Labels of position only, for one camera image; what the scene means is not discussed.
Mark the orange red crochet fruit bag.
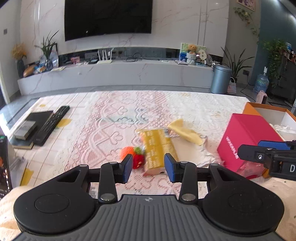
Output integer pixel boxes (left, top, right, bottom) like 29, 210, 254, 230
120, 146, 145, 169

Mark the yellow snack packet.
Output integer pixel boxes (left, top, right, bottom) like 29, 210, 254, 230
137, 128, 179, 176

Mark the yellow cloth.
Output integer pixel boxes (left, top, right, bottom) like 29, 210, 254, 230
168, 118, 207, 146

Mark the white item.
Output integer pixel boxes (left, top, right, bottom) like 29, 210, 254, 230
270, 123, 296, 141

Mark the orange cardboard box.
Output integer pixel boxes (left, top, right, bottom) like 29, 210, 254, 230
243, 103, 295, 176

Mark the lace table cloth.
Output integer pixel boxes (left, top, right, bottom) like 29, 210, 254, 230
14, 91, 247, 195

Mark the pink small heater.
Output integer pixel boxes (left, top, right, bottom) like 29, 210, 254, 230
255, 90, 268, 104

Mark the water jug with pump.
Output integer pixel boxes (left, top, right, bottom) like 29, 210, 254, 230
253, 67, 269, 93

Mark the woven small basket bag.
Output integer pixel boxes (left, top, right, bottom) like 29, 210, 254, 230
227, 77, 236, 95

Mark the dark cabinet with plants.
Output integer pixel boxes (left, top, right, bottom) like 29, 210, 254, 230
264, 39, 295, 103

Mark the black remote control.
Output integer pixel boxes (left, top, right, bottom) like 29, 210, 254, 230
33, 105, 70, 146

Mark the black book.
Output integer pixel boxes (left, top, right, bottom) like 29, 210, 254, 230
10, 110, 53, 150

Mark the green potted plant by bin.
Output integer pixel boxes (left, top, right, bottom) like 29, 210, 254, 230
222, 47, 255, 83

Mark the grey metal trash bin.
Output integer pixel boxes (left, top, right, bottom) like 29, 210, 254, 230
210, 64, 232, 94

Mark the small grey box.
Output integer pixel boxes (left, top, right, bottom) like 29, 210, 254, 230
14, 120, 37, 141

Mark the white marble tv console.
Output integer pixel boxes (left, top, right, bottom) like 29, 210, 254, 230
18, 60, 214, 95

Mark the smartphone on stand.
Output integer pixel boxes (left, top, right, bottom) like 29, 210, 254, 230
0, 135, 13, 199

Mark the white wifi router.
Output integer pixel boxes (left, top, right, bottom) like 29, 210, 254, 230
96, 48, 113, 64

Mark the small teddy bear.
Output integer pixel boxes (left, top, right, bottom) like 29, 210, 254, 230
187, 44, 197, 54

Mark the plant in glass vase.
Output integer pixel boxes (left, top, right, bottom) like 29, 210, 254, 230
34, 31, 59, 71

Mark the yellow dried flowers vase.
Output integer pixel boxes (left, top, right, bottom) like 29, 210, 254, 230
11, 43, 27, 78

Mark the black television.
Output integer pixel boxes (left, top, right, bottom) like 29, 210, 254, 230
64, 0, 153, 41

